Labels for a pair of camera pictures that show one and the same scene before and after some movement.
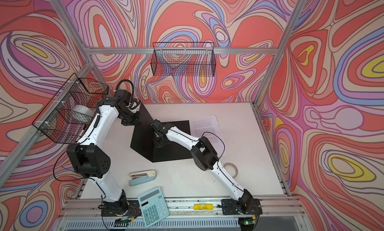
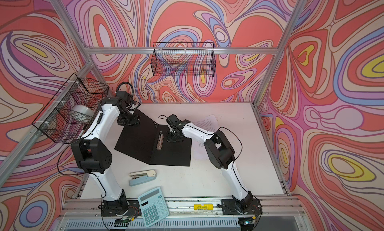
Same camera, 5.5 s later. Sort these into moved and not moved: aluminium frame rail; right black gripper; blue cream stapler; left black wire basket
Moved: right black gripper
Not moved: aluminium frame rail; blue cream stapler; left black wire basket
